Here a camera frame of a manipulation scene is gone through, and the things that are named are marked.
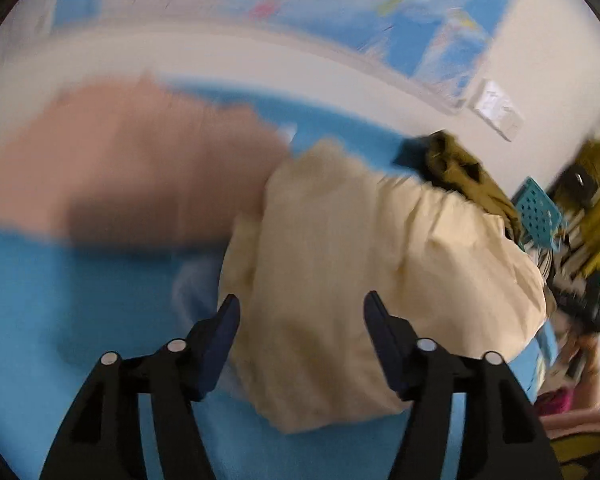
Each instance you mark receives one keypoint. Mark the cream beige jacket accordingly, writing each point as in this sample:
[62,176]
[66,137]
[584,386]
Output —
[333,230]

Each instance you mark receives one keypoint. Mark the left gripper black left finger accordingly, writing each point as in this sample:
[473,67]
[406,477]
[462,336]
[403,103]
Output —
[100,437]

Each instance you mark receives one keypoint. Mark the yellow hanging cardigan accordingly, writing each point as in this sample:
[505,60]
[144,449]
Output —
[577,195]

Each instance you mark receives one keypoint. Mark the olive mustard garment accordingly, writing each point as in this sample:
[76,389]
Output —
[451,167]

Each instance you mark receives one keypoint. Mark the white wall socket left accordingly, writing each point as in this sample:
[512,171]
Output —
[494,106]

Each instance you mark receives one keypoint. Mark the black folded garment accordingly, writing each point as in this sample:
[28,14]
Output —
[412,155]

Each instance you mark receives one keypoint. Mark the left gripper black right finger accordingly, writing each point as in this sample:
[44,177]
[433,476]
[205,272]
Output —
[469,418]

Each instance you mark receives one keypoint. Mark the pink folded garment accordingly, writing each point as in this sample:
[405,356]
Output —
[131,164]

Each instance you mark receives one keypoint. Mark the person's right hand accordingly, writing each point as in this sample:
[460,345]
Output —
[579,369]

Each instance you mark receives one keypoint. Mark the teal perforated storage rack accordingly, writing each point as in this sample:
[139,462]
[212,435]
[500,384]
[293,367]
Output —
[539,216]

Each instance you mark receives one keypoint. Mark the blue floral bed sheet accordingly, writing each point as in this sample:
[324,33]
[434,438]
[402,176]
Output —
[62,306]

